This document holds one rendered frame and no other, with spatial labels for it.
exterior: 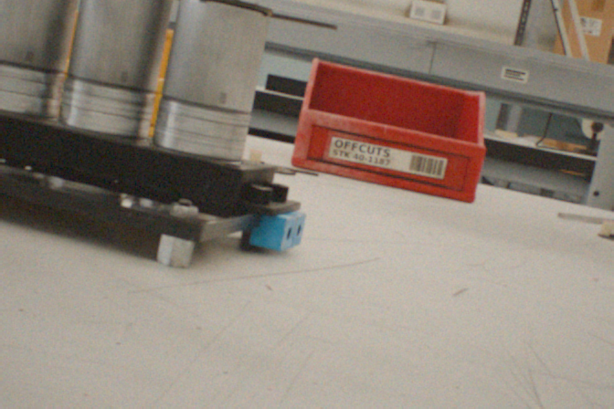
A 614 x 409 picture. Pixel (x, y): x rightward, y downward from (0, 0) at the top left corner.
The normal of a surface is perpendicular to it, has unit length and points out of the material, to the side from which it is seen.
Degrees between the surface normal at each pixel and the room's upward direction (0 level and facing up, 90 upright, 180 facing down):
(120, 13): 90
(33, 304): 0
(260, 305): 0
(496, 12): 90
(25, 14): 90
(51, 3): 90
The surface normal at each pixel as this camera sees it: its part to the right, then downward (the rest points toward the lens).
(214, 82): 0.12, 0.11
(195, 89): -0.22, 0.04
